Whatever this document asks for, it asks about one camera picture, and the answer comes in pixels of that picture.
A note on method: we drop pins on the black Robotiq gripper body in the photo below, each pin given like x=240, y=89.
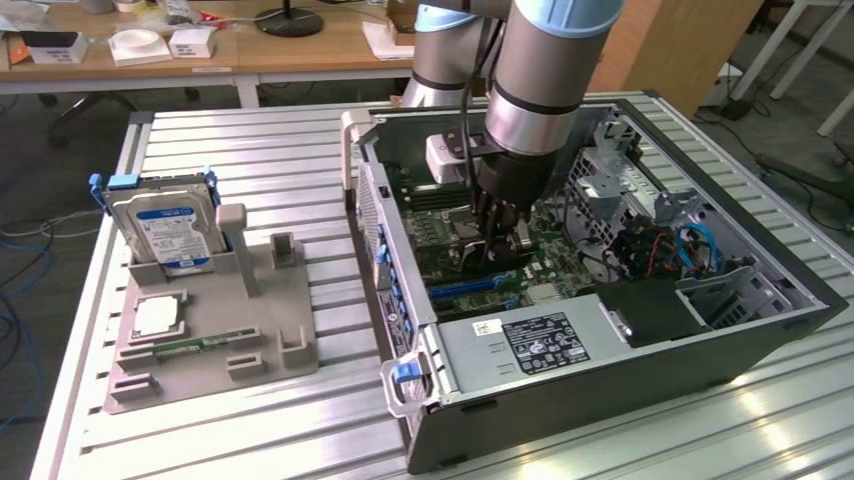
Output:
x=514, y=175

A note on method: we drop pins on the graphics card with metal bracket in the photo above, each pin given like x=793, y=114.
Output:
x=477, y=255

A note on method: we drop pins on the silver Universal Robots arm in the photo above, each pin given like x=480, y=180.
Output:
x=548, y=60

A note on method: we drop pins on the CPU socket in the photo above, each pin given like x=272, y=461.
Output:
x=461, y=225

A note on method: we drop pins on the green motherboard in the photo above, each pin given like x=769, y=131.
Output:
x=554, y=270

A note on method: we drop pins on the blue expansion slot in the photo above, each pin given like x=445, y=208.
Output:
x=468, y=287

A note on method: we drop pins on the metal disk bay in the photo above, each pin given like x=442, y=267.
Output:
x=601, y=200

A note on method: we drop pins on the grey power supply unit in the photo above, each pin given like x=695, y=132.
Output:
x=481, y=360

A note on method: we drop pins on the white paper stack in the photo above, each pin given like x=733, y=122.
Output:
x=388, y=50

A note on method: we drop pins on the wooden cabinet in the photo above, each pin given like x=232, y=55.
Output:
x=668, y=50

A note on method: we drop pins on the open cardboard box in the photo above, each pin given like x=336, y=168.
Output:
x=401, y=25

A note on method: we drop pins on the open black PC case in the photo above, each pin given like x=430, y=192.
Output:
x=601, y=400

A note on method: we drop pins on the wooden desk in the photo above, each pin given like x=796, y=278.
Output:
x=268, y=55

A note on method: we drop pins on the black floor stand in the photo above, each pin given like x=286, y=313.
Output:
x=815, y=175

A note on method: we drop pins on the hard disk with blue caddy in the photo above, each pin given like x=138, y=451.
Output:
x=168, y=235

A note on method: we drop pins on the green RAM stick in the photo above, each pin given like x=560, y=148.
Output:
x=201, y=345

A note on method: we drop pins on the grey plastic parts rack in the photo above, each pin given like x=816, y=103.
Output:
x=221, y=370

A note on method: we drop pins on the silver CPU chip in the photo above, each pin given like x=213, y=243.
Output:
x=160, y=319

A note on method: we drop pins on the white labelled box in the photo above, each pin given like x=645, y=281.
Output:
x=193, y=44

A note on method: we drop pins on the white round tape holder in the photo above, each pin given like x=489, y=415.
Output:
x=140, y=47

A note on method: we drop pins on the black chair base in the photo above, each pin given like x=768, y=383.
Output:
x=87, y=105

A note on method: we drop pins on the grey cup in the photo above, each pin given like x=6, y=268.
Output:
x=99, y=5

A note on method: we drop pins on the black and white box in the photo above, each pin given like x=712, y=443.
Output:
x=54, y=47

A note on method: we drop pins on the small orange box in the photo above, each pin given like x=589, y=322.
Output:
x=21, y=55

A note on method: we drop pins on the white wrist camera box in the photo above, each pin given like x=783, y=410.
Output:
x=454, y=162

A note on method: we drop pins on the white table frame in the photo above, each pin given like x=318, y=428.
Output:
x=783, y=85

